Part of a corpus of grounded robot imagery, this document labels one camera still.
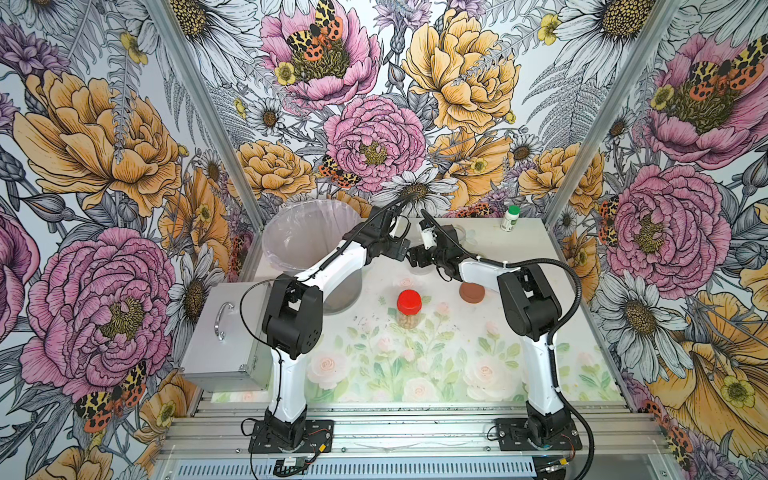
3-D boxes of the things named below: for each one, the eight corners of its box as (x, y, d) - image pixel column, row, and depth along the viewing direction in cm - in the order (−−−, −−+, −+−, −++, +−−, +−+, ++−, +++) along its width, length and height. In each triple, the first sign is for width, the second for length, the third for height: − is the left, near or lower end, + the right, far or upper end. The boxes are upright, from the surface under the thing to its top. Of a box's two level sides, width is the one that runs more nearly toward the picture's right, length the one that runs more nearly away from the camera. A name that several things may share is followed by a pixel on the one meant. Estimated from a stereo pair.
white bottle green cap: (498, 232, 122) (504, 216, 116) (503, 212, 130) (509, 196, 123) (511, 235, 121) (518, 220, 114) (515, 215, 129) (522, 199, 122)
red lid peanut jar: (396, 328, 95) (397, 309, 85) (396, 309, 99) (397, 289, 90) (419, 328, 95) (423, 309, 85) (418, 309, 99) (421, 289, 90)
